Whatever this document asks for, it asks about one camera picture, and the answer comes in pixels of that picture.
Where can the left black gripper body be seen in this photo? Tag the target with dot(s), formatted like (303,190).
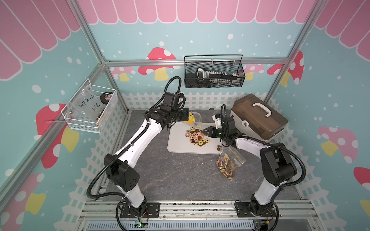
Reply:
(179,115)

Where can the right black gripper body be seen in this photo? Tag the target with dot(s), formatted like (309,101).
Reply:
(218,133)

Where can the ziploc bag with yellow chick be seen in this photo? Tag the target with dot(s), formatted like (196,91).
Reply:
(195,120)

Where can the clear ziploc bag of cookies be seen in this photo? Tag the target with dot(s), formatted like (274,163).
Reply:
(229,160)

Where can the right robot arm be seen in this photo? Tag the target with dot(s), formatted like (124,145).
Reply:
(281,167)

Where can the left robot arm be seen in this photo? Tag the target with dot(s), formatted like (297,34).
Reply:
(120,167)

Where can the pile of round cookies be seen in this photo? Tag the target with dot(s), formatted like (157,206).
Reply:
(197,137)

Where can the white box with brown lid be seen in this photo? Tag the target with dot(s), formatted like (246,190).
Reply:
(256,119)

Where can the socket wrench set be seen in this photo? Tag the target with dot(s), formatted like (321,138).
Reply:
(216,78)

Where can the black tape roll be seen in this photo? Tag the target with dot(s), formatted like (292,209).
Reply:
(106,97)

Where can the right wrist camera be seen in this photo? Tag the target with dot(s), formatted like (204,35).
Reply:
(217,118)

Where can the black wire mesh basket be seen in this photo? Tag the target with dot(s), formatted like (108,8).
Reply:
(229,63)

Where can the clear wall bin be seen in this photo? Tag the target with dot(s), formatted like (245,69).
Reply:
(85,112)

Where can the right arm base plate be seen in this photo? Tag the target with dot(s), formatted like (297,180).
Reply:
(253,209)

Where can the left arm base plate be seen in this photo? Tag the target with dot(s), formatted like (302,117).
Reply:
(146,210)

